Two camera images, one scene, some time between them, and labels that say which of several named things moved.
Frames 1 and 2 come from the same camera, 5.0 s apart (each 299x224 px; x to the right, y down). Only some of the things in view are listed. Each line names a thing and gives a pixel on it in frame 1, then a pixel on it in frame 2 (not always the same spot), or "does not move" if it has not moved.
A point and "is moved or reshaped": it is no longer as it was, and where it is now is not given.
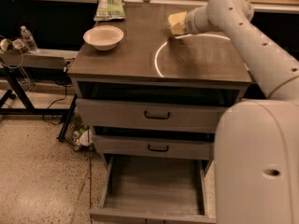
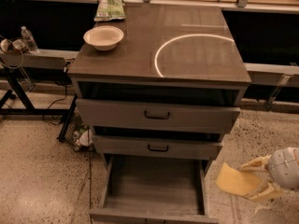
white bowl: x=103 y=37 does not move
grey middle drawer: x=173 y=147 does not move
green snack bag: x=109 y=8 does not move
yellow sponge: x=177 y=23 is moved or reshaped
